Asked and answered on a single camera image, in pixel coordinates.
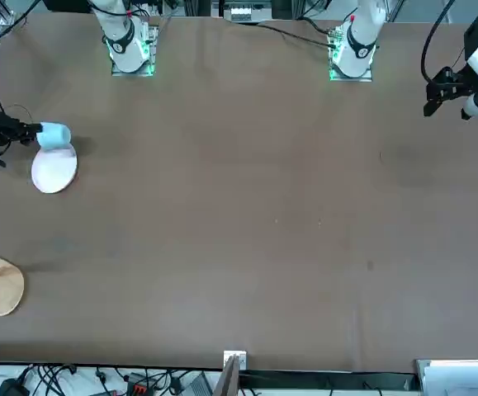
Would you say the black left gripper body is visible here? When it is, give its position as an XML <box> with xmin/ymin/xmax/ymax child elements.
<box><xmin>447</xmin><ymin>68</ymin><xmax>478</xmax><ymax>101</ymax></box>

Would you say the blue plastic cup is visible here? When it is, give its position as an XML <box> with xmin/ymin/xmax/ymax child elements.
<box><xmin>35</xmin><ymin>120</ymin><xmax>73</xmax><ymax>151</ymax></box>

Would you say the pink plate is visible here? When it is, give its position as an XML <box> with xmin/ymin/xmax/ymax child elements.
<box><xmin>31</xmin><ymin>142</ymin><xmax>79</xmax><ymax>195</ymax></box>

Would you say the white power strip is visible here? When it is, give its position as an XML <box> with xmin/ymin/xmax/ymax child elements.
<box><xmin>230</xmin><ymin>4</ymin><xmax>257</xmax><ymax>24</ymax></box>

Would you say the power strip with red switches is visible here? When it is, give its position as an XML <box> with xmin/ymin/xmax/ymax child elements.
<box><xmin>125</xmin><ymin>372</ymin><xmax>149</xmax><ymax>396</ymax></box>

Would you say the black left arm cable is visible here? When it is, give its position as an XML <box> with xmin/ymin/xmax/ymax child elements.
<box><xmin>419</xmin><ymin>0</ymin><xmax>458</xmax><ymax>83</ymax></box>

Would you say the long black table cable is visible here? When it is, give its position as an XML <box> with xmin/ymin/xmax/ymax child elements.
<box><xmin>230</xmin><ymin>18</ymin><xmax>338</xmax><ymax>50</ymax></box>

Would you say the white table edge bracket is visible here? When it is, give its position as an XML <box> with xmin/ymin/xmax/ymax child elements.
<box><xmin>223</xmin><ymin>350</ymin><xmax>248</xmax><ymax>372</ymax></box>

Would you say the aluminium post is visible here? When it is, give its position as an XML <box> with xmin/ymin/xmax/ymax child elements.
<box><xmin>213</xmin><ymin>355</ymin><xmax>240</xmax><ymax>396</ymax></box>

